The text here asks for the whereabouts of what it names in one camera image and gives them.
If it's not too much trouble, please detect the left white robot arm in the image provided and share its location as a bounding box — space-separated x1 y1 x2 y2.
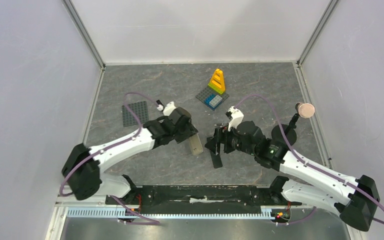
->
60 107 198 204

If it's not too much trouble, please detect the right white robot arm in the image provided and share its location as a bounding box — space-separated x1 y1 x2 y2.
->
205 121 380 232

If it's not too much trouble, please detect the black slim remote control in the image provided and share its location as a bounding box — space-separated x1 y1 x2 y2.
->
210 152 223 169

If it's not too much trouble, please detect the black microphone stand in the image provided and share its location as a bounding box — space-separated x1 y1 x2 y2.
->
271 113 300 146

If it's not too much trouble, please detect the small black plastic piece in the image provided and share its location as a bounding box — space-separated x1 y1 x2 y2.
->
156 99 163 106

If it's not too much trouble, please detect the dark grey lego baseplate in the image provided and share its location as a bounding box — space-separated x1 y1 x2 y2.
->
122 100 150 128

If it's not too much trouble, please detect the grey blue lego plate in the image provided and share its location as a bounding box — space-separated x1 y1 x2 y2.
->
195 86 230 111

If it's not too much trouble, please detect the yellow green lego tower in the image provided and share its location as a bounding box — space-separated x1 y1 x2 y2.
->
208 68 226 95

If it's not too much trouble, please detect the beige foam microphone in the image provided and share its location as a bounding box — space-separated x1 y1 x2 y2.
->
295 102 316 119

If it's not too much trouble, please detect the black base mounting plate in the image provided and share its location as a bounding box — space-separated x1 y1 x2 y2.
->
120 185 289 214

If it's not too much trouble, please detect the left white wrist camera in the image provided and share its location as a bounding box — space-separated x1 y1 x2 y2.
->
162 101 177 116

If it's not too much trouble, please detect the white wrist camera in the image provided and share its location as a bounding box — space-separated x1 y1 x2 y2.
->
225 106 244 132
162 101 177 116

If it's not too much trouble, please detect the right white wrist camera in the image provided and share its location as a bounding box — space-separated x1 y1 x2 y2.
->
225 106 244 132

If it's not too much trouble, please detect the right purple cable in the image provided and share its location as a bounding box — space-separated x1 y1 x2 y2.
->
234 93 384 228

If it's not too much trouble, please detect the purple cable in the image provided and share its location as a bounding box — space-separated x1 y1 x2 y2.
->
234 93 384 228
59 92 161 226

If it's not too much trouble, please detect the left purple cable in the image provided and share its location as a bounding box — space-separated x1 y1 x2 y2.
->
59 92 161 226

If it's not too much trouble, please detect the white slotted cable duct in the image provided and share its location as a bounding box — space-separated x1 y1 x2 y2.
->
66 207 276 221

